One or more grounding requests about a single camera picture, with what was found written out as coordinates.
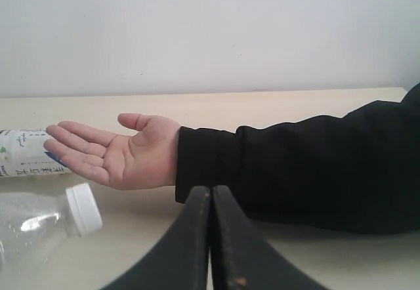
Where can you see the black sleeved forearm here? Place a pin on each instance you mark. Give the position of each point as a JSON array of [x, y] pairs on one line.
[[358, 173]]

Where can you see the green lime label bottle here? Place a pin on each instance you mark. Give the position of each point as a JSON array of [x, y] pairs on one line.
[[32, 225]]

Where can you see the person's open hand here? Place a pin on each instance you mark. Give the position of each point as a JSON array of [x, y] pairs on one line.
[[145, 160]]

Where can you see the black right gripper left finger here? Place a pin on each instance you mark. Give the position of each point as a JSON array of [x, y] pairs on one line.
[[179, 260]]

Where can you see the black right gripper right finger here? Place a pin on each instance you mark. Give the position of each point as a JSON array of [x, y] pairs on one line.
[[241, 258]]

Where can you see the Suntory oolong tea bottle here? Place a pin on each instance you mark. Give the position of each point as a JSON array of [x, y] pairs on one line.
[[23, 154]]

